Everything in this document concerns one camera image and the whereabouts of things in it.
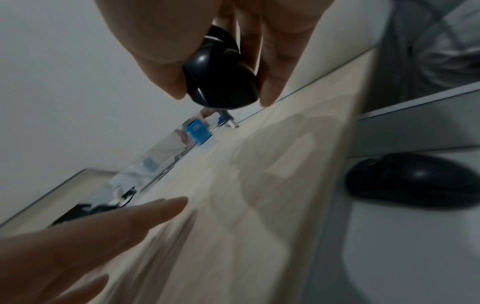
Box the black computer mouse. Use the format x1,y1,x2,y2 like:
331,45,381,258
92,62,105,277
344,152,480,210

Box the black glossy rounded device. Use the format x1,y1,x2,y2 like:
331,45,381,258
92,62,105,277
181,25,262,109

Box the grey flat panel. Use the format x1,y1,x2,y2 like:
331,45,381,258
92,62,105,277
352,81,480,159

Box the person's left hand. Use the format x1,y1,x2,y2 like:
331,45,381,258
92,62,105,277
0,196,189,304

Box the grey fabric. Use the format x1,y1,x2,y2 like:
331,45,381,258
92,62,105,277
371,0,480,103

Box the person's right hand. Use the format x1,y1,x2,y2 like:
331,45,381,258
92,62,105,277
93,0,337,108

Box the clear acrylic organizer box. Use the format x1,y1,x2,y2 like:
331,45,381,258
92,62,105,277
51,108,241,227

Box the white mouse pad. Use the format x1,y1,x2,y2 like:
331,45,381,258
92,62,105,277
308,145,480,304

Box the blue ribbed small item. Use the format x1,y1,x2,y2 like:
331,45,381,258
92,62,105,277
185,119,209,147

